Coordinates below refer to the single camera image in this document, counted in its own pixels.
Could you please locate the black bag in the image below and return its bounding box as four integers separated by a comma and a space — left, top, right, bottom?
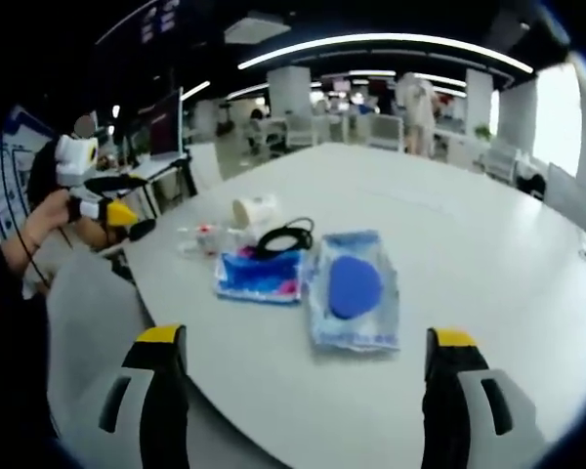
516, 172, 547, 197

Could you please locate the black chair armrest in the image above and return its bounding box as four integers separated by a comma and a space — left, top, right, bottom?
126, 218, 157, 242

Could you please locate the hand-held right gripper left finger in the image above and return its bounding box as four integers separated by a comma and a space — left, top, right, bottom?
72, 322, 191, 469

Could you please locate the white paper cup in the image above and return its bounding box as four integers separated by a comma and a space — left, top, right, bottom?
230, 192, 280, 231

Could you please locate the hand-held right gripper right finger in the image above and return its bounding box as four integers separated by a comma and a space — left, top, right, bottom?
421, 325, 543, 469

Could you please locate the clear pouch with blue sponge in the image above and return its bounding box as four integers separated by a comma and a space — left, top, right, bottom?
305, 229, 401, 356

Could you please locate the wall poster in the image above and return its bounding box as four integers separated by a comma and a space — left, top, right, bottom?
0, 104, 56, 243

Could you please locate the white monitor desk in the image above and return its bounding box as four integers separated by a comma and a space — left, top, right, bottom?
124, 150, 199, 216

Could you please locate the person's left hand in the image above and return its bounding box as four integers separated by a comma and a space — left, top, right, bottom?
24, 189, 79, 241

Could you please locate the white office chair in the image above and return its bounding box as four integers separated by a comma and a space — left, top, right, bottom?
481, 146, 520, 183
369, 113, 405, 150

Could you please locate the curved ceiling light strip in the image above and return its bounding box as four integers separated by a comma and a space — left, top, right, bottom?
236, 32, 535, 75

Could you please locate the white square pillar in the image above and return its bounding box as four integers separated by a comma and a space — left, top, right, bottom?
496, 76, 539, 157
465, 67, 494, 143
267, 64, 314, 148

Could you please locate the computer monitor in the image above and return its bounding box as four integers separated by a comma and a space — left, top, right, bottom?
147, 86, 186, 158

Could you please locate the small clear plastic packet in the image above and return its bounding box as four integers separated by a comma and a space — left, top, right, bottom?
177, 223, 229, 259

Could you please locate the white table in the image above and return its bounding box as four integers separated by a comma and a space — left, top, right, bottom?
120, 141, 586, 469

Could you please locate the blue and pink packet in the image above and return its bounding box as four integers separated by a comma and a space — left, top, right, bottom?
214, 245, 307, 305

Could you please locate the thin black cable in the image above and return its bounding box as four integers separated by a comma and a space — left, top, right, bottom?
21, 229, 50, 293

